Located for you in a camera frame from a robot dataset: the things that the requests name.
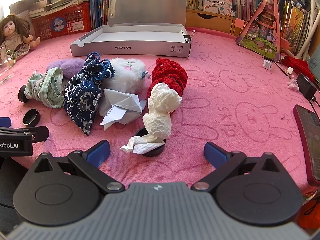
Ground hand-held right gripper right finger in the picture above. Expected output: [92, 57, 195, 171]
[190, 142, 284, 193]

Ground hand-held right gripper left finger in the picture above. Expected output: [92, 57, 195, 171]
[32, 140, 125, 193]

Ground green checkered cloth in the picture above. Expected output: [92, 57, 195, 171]
[26, 67, 68, 109]

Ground white packet with pink yarn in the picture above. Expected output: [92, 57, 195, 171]
[99, 88, 147, 131]

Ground black round container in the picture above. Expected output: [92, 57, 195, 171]
[134, 127, 166, 157]

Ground navy floral drawstring pouch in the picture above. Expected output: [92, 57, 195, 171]
[62, 52, 116, 136]

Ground purple plush toy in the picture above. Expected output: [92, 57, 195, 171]
[46, 57, 87, 79]

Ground white tissue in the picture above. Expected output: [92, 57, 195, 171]
[120, 82, 183, 154]

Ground white plush toy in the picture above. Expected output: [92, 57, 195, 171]
[101, 57, 150, 94]

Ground red crochet piece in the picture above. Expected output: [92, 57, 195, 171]
[146, 58, 188, 100]

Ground grey file box with lid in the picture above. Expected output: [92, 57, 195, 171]
[70, 0, 192, 57]

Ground pink rabbit print blanket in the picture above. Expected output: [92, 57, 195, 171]
[0, 26, 320, 205]

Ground clear glass cup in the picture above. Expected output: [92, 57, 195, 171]
[0, 47, 14, 85]

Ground phone in dark red case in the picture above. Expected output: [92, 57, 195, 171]
[293, 104, 320, 187]

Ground doll with brown hair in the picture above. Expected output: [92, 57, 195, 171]
[0, 14, 40, 62]

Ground orange cloth item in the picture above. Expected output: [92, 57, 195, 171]
[297, 197, 320, 229]

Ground black power adapter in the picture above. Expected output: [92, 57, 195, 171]
[296, 73, 318, 100]

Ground red plastic crate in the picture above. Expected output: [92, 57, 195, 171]
[31, 1, 92, 41]

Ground red knitted strip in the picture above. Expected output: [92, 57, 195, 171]
[285, 55, 315, 82]

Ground wooden drawer organiser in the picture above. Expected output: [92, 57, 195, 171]
[186, 7, 248, 37]

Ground pink triangular toy house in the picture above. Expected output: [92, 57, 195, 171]
[236, 0, 288, 63]

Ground label printer box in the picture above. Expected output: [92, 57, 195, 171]
[202, 0, 234, 15]

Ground leaning picture books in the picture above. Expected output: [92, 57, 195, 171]
[281, 0, 313, 53]

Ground row of colourful shelf books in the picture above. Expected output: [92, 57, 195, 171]
[186, 0, 278, 22]

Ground thin black cable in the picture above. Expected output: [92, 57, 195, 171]
[274, 61, 299, 78]

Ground white tube frame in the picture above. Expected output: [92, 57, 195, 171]
[295, 0, 320, 55]

